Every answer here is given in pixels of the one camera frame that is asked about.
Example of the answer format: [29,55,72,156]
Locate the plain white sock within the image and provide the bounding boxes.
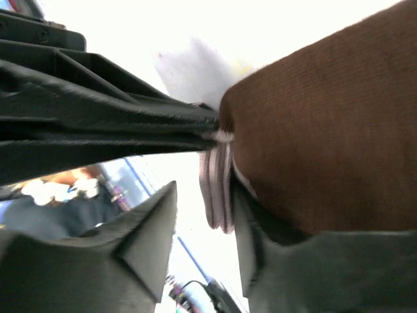
[154,37,255,111]

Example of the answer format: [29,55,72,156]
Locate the person behind the table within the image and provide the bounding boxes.
[1,165,122,239]

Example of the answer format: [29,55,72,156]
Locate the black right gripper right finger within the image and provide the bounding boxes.
[231,185,416,312]

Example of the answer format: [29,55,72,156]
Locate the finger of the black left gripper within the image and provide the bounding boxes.
[1,10,218,185]

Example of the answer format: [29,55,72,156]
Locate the dark brown striped sock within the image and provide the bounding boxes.
[200,1,416,234]

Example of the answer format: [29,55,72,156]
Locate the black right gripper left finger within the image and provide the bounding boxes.
[1,182,177,312]

